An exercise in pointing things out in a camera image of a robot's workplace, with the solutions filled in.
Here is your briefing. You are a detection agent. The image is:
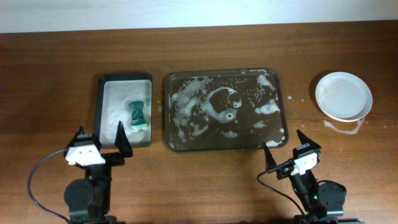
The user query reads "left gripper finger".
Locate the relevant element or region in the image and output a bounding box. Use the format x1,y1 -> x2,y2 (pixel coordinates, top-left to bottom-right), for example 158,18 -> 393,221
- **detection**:
66,126 -> 85,148
114,121 -> 133,157

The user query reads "green sponge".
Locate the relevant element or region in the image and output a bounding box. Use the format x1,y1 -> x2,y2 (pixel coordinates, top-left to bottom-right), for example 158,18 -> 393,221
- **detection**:
128,101 -> 147,129

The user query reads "white plate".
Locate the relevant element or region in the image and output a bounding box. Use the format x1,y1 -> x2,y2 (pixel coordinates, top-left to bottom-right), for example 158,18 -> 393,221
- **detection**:
315,72 -> 373,123

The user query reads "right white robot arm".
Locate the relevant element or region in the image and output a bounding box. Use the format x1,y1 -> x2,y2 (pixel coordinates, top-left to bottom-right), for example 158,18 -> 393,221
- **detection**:
256,129 -> 360,223

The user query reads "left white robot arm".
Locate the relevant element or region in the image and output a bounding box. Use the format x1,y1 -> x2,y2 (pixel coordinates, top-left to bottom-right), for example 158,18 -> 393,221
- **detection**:
63,122 -> 133,224

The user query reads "left black soapy tray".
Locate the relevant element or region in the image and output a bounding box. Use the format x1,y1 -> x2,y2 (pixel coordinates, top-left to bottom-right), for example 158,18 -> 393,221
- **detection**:
94,72 -> 152,149

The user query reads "centre black dish tray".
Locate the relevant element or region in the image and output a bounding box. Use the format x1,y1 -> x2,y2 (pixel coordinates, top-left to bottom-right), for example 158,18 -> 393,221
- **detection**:
164,68 -> 289,152

